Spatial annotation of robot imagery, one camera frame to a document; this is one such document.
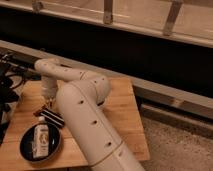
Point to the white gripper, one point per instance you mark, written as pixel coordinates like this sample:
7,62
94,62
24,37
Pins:
49,89

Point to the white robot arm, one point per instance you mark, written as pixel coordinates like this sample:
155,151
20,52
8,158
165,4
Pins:
79,94

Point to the red pen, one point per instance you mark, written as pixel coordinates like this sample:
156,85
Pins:
42,108

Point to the white small bottle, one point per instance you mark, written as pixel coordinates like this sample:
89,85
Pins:
41,139

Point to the black round bowl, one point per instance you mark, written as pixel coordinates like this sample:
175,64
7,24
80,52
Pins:
26,144

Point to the metal window rail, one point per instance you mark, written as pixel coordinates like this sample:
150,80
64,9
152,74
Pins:
185,87

